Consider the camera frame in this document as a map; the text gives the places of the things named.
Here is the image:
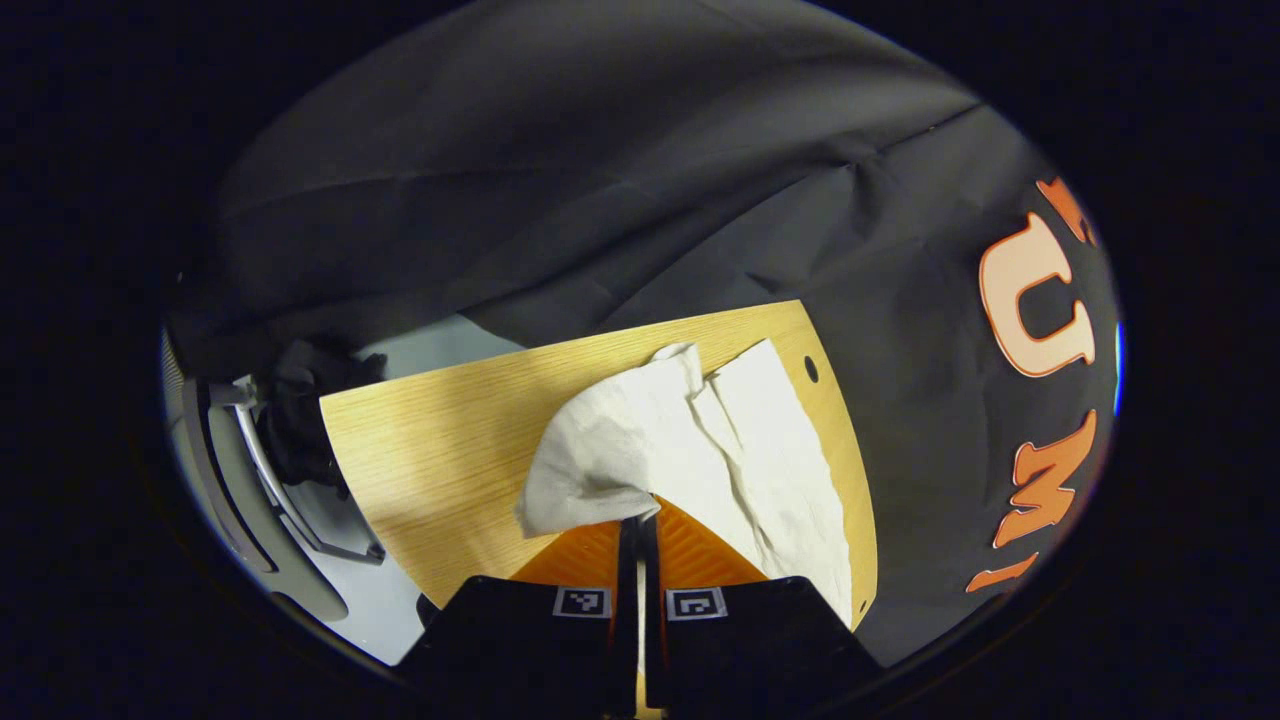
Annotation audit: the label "grey curved frame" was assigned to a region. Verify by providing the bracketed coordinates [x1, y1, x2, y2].
[163, 330, 388, 623]

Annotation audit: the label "black backdrop cloth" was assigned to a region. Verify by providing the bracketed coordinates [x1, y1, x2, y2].
[165, 0, 1123, 666]

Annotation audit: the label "white jeans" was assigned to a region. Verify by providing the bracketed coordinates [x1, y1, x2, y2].
[515, 340, 854, 626]

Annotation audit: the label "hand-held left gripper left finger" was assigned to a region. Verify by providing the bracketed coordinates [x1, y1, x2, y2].
[400, 518, 641, 717]

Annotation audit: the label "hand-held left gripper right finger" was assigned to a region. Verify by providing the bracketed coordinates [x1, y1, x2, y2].
[640, 496, 883, 717]

